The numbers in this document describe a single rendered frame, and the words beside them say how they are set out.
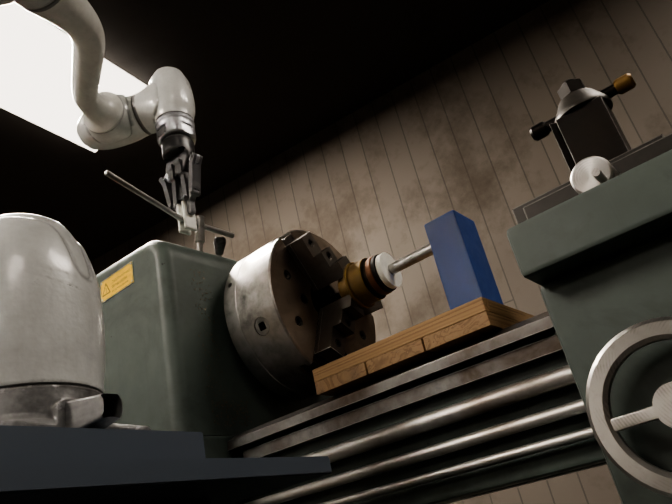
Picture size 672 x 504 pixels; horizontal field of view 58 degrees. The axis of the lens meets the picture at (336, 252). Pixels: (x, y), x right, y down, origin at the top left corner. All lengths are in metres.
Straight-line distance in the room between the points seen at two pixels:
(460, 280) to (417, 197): 2.58
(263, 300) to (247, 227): 3.12
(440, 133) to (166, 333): 2.78
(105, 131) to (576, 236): 1.15
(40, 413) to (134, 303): 0.58
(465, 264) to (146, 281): 0.58
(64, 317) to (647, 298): 0.59
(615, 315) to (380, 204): 3.05
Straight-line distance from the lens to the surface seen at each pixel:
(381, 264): 1.09
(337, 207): 3.80
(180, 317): 1.12
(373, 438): 0.90
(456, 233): 1.01
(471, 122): 3.62
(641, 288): 0.67
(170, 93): 1.51
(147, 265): 1.19
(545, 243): 0.66
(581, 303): 0.68
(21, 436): 0.57
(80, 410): 0.63
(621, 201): 0.65
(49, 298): 0.69
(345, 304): 1.11
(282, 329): 1.06
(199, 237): 1.36
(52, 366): 0.67
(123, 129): 1.54
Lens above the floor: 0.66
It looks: 25 degrees up
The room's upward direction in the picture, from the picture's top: 13 degrees counter-clockwise
